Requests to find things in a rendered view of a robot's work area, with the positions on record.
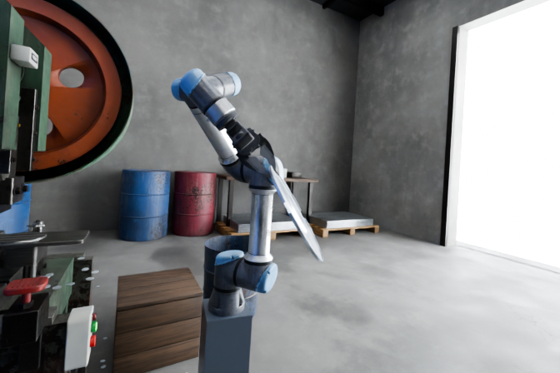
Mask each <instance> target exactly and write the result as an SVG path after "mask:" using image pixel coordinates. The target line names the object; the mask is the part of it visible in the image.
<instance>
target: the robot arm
mask: <svg viewBox="0 0 560 373"><path fill-rule="evenodd" d="M240 89H241V82H240V79H239V77H238V76H237V75H236V74H235V73H233V72H223V73H218V74H209V75H205V73H203V72H202V71H201V70H200V69H198V68H195V69H193V70H191V71H189V72H187V73H186V74H185V75H184V76H183V77H181V78H177V79H175V80H174V81H173V82H172V86H171V90H172V94H173V96H174V97H175V98H176V99H177V100H179V101H182V102H185V103H187V105H188V107H189V109H190V110H191V112H192V114H193V115H194V116H195V118H196V120H197V122H198V124H199V125H200V127H201V128H202V130H203V131H204V133H205V135H206V136H207V138H208V140H209V141H210V142H211V144H212V146H213V148H214V149H215V151H216V153H217V154H218V155H219V157H218V160H219V162H220V164H221V165H222V167H223V168H224V169H225V171H226V172H227V173H228V174H229V175H230V176H232V177H233V178H234V179H236V180H238V181H240V182H244V183H249V188H248V189H249V190H250V191H251V192H252V206H251V219H250V232H249V244H248V253H247V254H246V255H245V256H244V254H243V252H242V251H237V250H233V251H224V252H221V253H219V254H218V255H217V256H216V261H215V264H214V265H215V272H214V286H213V291H212V294H211V297H210V299H209V302H208V310H209V312H210V313H212V314H214V315H215V316H235V315H237V314H239V313H240V312H242V311H243V309H244V303H245V301H244V298H243V292H242V288H244V289H247V290H250V291H255V292H257V293H258V292H259V293H263V294H265V293H268V292H269V291H270V290H271V289H272V287H273V284H274V282H275V280H276V278H277V274H278V266H277V265H276V264H275V263H273V256H272V255H271V254H270V253H269V252H270V238H271V225H272V213H273V194H274V192H276V191H277V190H276V188H275V186H274V184H273V180H272V178H271V176H270V173H269V170H268V168H269V167H270V166H272V169H273V170H274V171H275V172H276V173H277V175H278V176H279V175H280V176H281V177H282V179H283V177H284V172H283V165H282V163H281V161H280V160H279V159H278V158H277V157H275V155H274V152H273V149H272V147H271V144H270V143H269V141H268V140H267V139H266V138H265V137H263V136H262V134H261V133H259V134H257V133H255V132H254V129H252V128H251V127H250V128H248V129H246V128H245V127H244V126H243V125H242V124H241V123H240V122H236V121H235V120H236V119H237V117H238V115H239V114H238V113H237V112H236V111H235V108H234V107H233V105H232V104H231V103H230V102H229V101H228V100H227V98H229V97H233V96H234V95H236V94H238V93H239V91H240ZM226 129H227V130H226ZM259 147H260V148H261V150H260V155H261V156H251V154H252V153H253V152H254V151H255V150H256V149H258V148H259Z"/></svg>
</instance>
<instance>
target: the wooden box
mask: <svg viewBox="0 0 560 373"><path fill-rule="evenodd" d="M202 301H203V291H202V289H201V288H200V286H199V285H198V283H197V281H196V279H195V278H194V276H193V274H192V273H191V271H190V269H189V268H188V267H185V268H178V269H172V270H165V271H154V272H147V273H141V274H134V275H128V276H119V277H118V282H117V307H116V320H115V332H114V348H113V364H112V373H145V372H148V371H153V370H156V369H159V368H162V367H164V366H170V365H172V364H176V363H178V362H181V361H186V360H189V359H192V358H195V357H198V354H199V341H200V327H201V314H202Z"/></svg>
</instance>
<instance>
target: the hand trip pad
mask: <svg viewBox="0 0 560 373"><path fill-rule="evenodd" d="M47 284H48V277H46V276H41V277H34V278H26V279H19V280H13V281H11V282H10V283H9V284H8V285H7V286H6V287H5V288H4V289H3V294H4V295H5V296H16V295H22V299H21V303H22V304H25V303H28V302H30V301H31V293H35V292H39V291H42V290H43V289H44V288H45V287H46V285H47Z"/></svg>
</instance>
